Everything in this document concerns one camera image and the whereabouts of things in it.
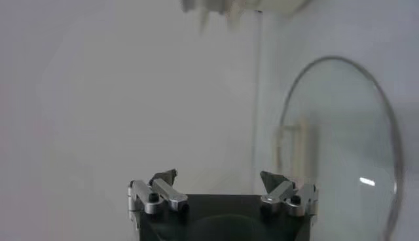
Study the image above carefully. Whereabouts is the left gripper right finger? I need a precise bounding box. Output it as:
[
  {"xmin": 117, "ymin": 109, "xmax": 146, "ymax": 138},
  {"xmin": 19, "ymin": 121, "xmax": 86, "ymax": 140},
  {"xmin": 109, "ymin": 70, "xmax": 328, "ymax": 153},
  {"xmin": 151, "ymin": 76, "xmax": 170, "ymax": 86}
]
[{"xmin": 259, "ymin": 170, "xmax": 319, "ymax": 219}]

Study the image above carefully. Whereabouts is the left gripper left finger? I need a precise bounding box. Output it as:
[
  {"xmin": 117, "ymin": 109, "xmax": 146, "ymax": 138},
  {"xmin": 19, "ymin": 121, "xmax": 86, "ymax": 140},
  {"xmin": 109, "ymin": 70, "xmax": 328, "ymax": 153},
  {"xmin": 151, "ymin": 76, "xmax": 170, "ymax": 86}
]
[{"xmin": 126, "ymin": 168, "xmax": 190, "ymax": 217}]

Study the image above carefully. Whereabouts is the round glass pot lid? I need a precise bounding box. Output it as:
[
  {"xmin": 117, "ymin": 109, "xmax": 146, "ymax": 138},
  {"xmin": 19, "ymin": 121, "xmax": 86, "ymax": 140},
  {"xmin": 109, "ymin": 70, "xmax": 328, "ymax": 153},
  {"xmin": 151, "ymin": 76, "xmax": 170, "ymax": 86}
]
[{"xmin": 276, "ymin": 55, "xmax": 404, "ymax": 241}]

